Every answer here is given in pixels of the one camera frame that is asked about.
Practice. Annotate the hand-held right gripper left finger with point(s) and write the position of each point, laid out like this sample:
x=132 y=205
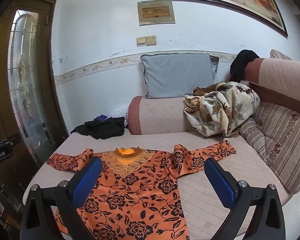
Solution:
x=86 y=180

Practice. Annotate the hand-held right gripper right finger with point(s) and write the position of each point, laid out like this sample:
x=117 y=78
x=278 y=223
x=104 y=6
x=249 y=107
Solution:
x=221 y=182

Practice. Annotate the orange floral shirt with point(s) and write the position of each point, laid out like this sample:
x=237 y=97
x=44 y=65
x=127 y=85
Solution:
x=140 y=192

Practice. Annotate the pile of black clothes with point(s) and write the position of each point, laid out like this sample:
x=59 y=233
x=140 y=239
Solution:
x=105 y=128

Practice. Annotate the purple cloth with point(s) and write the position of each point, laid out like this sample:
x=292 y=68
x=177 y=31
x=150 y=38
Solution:
x=101 y=117

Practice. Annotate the large striped floral cushion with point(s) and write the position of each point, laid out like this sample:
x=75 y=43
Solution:
x=277 y=142

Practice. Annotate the cream floral blanket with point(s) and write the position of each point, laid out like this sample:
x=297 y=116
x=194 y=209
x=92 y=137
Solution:
x=222 y=110

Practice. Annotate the wooden door with glass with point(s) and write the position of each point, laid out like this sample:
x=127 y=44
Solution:
x=0 y=80

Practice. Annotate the clear plastic bag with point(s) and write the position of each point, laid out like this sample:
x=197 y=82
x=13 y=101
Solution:
x=123 y=115

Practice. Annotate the grey pillow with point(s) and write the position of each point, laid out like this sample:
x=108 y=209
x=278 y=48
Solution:
x=177 y=75

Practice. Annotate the black garment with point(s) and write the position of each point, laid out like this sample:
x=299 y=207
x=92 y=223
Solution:
x=240 y=65

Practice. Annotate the small striped cushion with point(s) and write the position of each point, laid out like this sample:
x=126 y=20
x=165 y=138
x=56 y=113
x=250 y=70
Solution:
x=280 y=54

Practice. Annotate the beige light switch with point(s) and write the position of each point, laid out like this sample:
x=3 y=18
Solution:
x=151 y=40
x=141 y=41

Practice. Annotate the small framed wall plaque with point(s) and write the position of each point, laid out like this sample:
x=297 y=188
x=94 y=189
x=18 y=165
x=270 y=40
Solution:
x=156 y=12

